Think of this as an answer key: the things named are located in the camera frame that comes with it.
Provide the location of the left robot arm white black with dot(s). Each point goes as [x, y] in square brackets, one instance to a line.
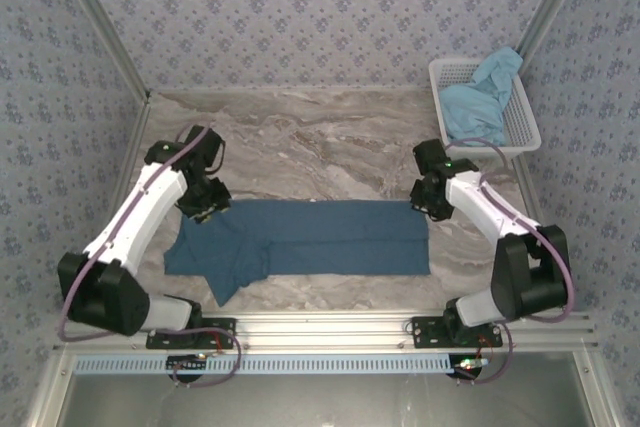
[140, 212]

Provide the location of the small circuit board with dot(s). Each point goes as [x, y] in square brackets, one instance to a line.
[187, 363]
[467, 365]

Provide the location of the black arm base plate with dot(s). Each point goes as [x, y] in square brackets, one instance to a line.
[220, 339]
[430, 334]

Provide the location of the dark blue t-shirt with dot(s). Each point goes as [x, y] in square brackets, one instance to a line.
[325, 237]

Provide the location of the aluminium cross rail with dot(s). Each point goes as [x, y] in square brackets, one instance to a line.
[320, 329]

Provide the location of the white plastic basket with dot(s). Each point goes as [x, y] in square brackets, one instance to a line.
[525, 122]

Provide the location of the aluminium lower frame bar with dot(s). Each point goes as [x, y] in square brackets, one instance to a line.
[47, 387]
[595, 387]

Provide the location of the light blue t-shirt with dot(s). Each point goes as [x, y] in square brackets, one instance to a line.
[472, 107]

